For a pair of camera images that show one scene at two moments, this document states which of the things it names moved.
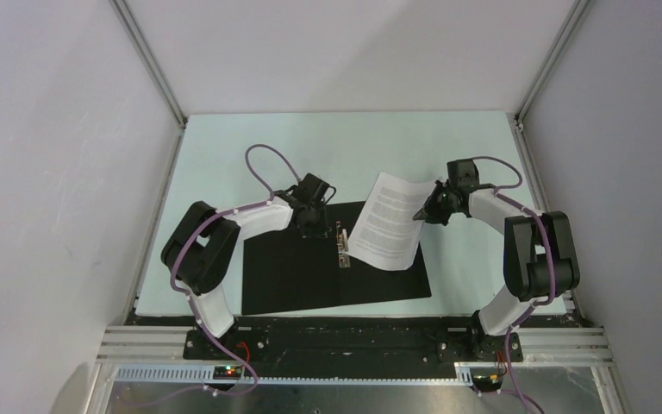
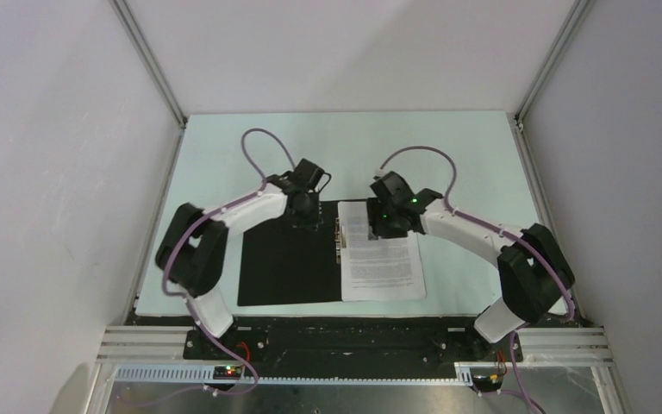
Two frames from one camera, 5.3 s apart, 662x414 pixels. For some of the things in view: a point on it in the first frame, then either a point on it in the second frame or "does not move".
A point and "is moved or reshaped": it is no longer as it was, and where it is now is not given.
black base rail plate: (352, 347) does not move
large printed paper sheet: (387, 234) is moved or reshaped
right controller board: (487, 383) does not move
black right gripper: (428, 213) to (376, 228)
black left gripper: (321, 228) to (309, 222)
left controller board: (227, 372) does not move
